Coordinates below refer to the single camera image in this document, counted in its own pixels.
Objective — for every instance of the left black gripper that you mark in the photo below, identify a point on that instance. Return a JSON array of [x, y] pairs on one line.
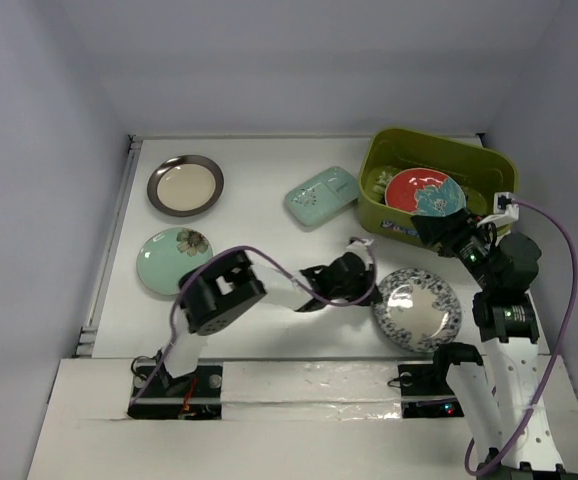
[[365, 280]]

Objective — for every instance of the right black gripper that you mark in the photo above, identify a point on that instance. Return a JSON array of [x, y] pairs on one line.
[[456, 226]]

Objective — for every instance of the celadon rectangular divided dish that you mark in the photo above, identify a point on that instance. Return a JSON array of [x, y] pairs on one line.
[[321, 197]]

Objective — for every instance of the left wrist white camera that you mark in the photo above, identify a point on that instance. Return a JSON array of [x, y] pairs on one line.
[[361, 248]]

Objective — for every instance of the green plastic bin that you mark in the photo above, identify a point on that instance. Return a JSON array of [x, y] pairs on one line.
[[479, 171]]

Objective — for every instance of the white foam front bar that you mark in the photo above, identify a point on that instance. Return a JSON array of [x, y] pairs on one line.
[[309, 391]]

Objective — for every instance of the brown rimmed cream round plate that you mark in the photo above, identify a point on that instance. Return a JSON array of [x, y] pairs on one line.
[[185, 186]]

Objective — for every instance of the black square floral plate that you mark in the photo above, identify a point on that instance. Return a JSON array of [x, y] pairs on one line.
[[379, 180]]

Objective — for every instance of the red and teal floral plate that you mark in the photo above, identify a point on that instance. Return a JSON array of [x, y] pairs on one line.
[[424, 192]]

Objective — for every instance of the left aluminium side rail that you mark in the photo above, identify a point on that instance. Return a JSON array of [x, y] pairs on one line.
[[87, 332]]

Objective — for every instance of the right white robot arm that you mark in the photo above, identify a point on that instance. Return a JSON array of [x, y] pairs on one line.
[[498, 385]]

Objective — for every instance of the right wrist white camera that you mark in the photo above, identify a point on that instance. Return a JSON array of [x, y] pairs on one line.
[[505, 211]]

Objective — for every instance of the blue white floral plate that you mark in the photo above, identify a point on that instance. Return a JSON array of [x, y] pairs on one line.
[[419, 311]]

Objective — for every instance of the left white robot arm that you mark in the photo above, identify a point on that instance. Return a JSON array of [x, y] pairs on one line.
[[215, 295]]

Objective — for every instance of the wrist white camera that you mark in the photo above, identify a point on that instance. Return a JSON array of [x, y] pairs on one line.
[[505, 211], [361, 248]]

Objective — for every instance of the mint green flower plate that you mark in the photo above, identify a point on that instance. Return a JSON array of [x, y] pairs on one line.
[[170, 255]]

